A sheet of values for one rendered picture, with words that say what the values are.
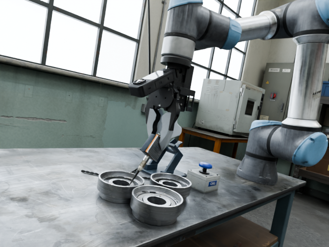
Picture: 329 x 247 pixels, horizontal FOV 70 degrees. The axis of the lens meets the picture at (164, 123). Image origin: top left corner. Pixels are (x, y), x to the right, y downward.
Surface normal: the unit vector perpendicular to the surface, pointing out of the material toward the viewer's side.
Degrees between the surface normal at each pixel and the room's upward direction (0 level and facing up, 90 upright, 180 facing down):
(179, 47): 90
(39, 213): 0
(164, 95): 90
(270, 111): 90
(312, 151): 97
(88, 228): 0
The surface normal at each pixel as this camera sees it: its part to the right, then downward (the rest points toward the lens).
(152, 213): -0.11, 0.07
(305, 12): -0.90, 0.00
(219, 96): -0.71, -0.07
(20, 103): 0.68, 0.18
